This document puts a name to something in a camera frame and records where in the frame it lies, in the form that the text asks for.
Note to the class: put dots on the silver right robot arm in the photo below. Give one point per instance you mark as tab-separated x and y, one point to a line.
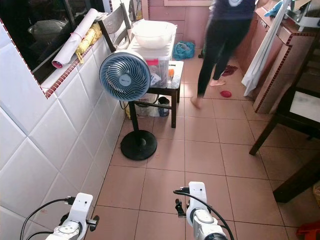
205	224

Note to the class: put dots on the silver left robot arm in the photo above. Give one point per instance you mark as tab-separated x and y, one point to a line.
66	233

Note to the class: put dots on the dark capped bottle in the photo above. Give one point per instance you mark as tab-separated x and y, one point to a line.
163	107

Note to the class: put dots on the red round lid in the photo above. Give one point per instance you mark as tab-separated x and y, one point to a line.
226	93

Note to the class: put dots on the red plastic object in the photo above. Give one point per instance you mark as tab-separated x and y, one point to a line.
309	232

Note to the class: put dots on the small orange bottle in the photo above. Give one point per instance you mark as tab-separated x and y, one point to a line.
171	73

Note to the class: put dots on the dark wooden dining table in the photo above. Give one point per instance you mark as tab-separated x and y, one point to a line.
292	120

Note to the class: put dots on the grey standing fan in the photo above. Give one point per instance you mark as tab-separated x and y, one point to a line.
124	75

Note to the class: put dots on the dark red slipper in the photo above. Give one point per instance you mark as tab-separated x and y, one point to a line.
229	70

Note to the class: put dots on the clear plastic storage box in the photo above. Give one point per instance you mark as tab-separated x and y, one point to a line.
160	62

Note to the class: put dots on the blue plastic bag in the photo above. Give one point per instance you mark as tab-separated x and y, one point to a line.
183	50

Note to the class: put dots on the brown tiled counter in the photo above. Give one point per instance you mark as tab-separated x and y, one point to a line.
277	75

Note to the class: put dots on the white leaning board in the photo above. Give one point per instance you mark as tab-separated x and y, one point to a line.
262	55

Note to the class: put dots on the white plastic basin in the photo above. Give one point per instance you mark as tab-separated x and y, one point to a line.
154	34

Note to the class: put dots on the person in dark clothes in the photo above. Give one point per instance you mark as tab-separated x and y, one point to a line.
221	35

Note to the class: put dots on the yellow net bag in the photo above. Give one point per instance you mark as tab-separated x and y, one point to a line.
89	39

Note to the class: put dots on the white rolled paper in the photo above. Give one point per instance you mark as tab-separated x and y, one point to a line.
75	36

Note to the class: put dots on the metal cooking pot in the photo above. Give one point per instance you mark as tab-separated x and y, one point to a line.
42	31

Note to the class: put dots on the dark wooden chair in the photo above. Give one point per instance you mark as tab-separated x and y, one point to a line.
114	20

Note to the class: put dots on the blue cloth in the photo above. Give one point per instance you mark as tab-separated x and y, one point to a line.
274	8

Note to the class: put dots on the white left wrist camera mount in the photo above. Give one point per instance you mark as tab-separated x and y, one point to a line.
81	206

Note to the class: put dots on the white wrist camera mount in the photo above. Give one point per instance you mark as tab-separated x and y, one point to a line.
197	194
81	206

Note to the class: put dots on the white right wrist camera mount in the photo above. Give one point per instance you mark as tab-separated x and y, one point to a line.
197	194

